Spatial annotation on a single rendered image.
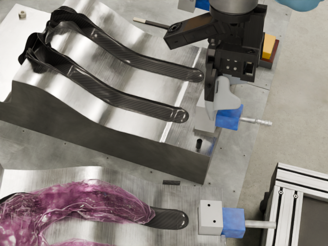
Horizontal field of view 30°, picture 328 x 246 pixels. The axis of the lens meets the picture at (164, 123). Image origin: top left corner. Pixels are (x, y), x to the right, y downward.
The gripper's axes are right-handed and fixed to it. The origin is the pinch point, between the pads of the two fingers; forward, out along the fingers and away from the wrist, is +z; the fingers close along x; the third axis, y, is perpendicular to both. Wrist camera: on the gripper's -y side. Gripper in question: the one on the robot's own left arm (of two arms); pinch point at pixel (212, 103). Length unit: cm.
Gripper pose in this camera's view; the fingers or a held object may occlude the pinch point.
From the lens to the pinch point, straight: 107.4
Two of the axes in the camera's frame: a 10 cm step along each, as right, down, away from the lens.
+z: 0.0, 7.6, 6.5
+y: 9.6, 2.0, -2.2
